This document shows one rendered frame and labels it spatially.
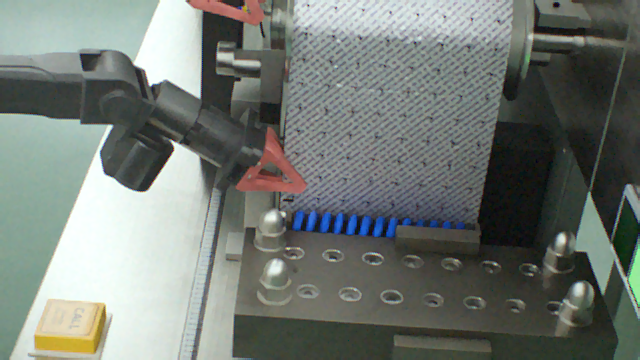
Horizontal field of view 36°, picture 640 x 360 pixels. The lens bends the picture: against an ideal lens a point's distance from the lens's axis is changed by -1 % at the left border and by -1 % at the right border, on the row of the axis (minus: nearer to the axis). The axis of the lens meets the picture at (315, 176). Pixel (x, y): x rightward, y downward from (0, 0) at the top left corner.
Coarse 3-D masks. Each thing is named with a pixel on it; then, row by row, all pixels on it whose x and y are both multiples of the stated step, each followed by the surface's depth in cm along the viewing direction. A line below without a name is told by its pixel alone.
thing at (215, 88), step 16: (224, 0) 140; (240, 0) 155; (208, 16) 141; (224, 16) 141; (208, 32) 143; (224, 32) 143; (240, 32) 158; (208, 48) 144; (240, 48) 159; (208, 64) 145; (208, 80) 147; (224, 80) 147; (240, 80) 162; (208, 96) 148; (224, 96) 148; (224, 112) 149
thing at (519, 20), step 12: (288, 0) 107; (516, 0) 108; (288, 12) 107; (516, 12) 108; (516, 24) 108; (516, 36) 108; (516, 48) 108; (516, 60) 109; (516, 72) 110; (504, 84) 112
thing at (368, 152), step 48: (288, 96) 111; (336, 96) 111; (384, 96) 110; (432, 96) 110; (288, 144) 114; (336, 144) 114; (384, 144) 114; (432, 144) 113; (480, 144) 113; (336, 192) 117; (384, 192) 117; (432, 192) 117; (480, 192) 117
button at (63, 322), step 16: (48, 304) 117; (64, 304) 117; (80, 304) 117; (96, 304) 117; (48, 320) 114; (64, 320) 114; (80, 320) 115; (96, 320) 115; (48, 336) 112; (64, 336) 112; (80, 336) 112; (96, 336) 113; (64, 352) 113; (80, 352) 113
